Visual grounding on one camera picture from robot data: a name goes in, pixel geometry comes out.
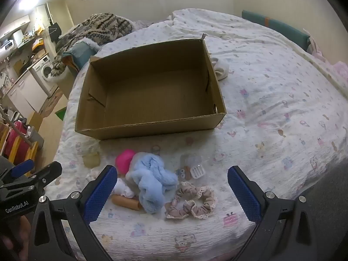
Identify small cardboard carton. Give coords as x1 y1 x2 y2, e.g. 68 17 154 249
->
27 111 45 132

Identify teal headboard cushion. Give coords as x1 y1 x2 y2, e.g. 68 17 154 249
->
241 9 311 52

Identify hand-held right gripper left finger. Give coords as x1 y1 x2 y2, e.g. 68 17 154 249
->
28 164 119 261

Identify patterned knit blanket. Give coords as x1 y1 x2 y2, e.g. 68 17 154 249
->
50 12 134 78

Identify pink fluffy ball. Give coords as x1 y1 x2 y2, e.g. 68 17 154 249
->
115 149 136 174

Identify white cabinet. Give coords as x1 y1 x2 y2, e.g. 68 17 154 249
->
7 72 48 117

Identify light blue fluffy scrunchie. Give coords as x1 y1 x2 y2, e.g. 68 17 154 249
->
129 154 178 215

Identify white fluffy pom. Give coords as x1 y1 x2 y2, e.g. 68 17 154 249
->
111 178 136 199

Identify beige lace-trimmed scrunchie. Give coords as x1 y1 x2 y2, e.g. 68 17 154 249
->
164 182 218 220

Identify white washing machine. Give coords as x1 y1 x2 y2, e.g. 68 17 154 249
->
30 53 59 98

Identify cardboard box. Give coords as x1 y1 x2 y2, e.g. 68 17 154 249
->
75 38 227 140

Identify white folded cloth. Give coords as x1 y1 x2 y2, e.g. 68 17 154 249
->
211 57 230 80

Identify brown plush tube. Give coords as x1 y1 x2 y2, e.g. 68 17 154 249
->
112 194 142 211

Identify small white plastic tray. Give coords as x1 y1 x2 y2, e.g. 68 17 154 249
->
190 164 206 179

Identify small owl-eyed trinket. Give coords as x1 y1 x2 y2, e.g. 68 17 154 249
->
175 166 192 181

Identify teal pillow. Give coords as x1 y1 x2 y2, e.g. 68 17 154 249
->
61 40 100 70

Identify black hanging bag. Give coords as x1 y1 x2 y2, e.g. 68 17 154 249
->
48 23 62 42

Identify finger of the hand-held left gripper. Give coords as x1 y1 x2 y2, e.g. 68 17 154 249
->
0 159 35 185
26 161 63 193

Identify green floor mat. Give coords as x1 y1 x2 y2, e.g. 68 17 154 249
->
54 106 67 121

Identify white kitchen appliance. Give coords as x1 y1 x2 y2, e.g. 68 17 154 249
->
0 39 17 55

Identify yellow wooden rack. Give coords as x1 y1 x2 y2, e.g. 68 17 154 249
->
0 122 38 177

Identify clear plastic case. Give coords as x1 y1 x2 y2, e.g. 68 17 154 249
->
180 154 203 169

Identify pink suitcase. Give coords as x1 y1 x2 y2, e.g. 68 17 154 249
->
5 121 28 158

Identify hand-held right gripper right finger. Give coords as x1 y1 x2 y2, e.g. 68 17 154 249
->
227 165 320 261

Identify beige round pad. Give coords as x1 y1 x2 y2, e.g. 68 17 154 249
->
83 152 101 167

